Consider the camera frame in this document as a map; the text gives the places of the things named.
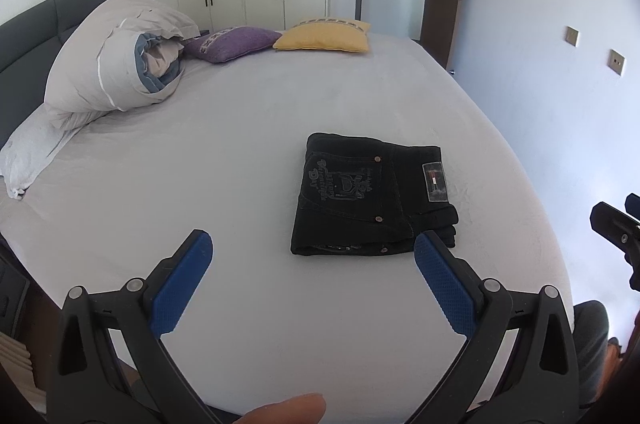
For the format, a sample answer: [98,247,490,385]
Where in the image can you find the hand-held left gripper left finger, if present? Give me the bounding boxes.
[45,229,236,424]

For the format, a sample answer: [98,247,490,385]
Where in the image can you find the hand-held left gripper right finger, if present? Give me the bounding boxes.
[395,230,581,424]

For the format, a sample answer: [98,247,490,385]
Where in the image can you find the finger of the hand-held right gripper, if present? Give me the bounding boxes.
[590,203,640,265]

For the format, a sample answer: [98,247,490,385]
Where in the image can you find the black denim pants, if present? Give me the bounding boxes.
[290,132,460,257]

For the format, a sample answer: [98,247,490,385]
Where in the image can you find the person's left hand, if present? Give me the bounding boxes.
[235,393,328,424]

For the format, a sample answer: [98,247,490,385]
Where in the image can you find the person's grey trouser leg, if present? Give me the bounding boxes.
[572,301,612,405]

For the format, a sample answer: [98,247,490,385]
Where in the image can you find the bed with white sheet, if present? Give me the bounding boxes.
[0,27,573,424]

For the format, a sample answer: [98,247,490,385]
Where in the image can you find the bedside table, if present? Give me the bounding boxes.
[0,239,51,405]

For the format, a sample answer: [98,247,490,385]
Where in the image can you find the white pillow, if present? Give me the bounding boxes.
[0,107,83,201]

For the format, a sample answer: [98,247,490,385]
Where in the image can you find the rolled grey white duvet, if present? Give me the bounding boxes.
[44,0,202,130]

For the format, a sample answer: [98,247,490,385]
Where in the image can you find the purple cushion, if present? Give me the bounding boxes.
[182,26,283,64]

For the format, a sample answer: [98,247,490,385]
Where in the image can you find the yellow cushion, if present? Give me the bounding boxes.
[272,18,372,54]

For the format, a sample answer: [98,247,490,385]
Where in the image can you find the dark grey headboard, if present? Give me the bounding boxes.
[0,0,158,75]

